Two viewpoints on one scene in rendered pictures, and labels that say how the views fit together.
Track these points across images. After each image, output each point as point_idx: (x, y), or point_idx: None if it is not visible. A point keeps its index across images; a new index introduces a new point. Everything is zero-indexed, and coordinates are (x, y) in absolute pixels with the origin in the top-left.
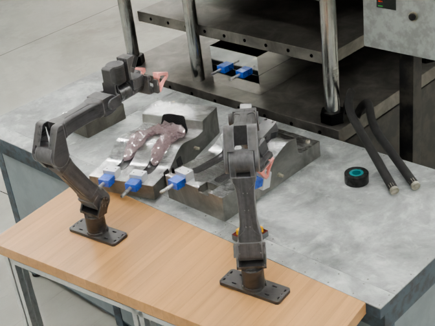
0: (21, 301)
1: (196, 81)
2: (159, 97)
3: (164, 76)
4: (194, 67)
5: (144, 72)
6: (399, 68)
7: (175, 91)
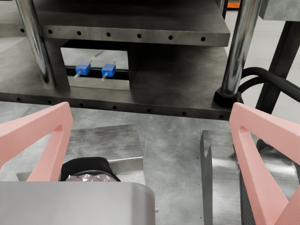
0: None
1: (49, 88)
2: (15, 117)
3: (239, 130)
4: (45, 74)
5: (70, 126)
6: (285, 41)
7: (32, 105)
